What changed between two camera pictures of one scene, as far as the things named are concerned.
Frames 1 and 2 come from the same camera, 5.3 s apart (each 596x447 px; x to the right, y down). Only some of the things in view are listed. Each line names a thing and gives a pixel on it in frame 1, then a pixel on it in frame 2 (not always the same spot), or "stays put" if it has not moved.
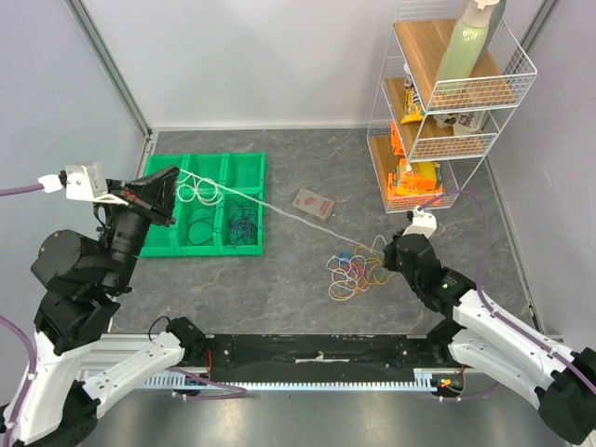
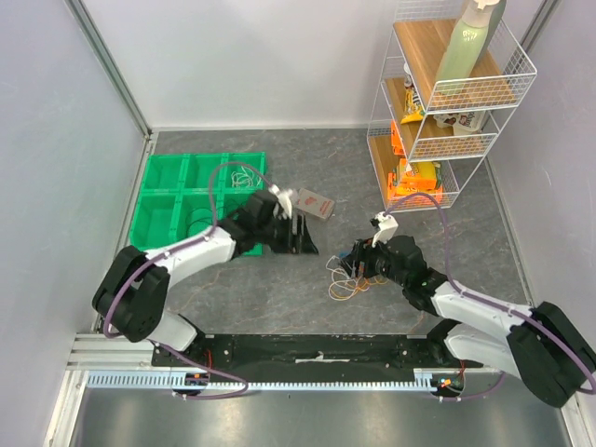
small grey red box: x=315 y=204 stays put
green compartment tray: x=221 y=203 stays put
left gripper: x=160 y=187 -> x=302 y=244
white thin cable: x=347 y=274 -> x=244 y=179
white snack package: x=462 y=122 stays put
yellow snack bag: x=413 y=109 stays put
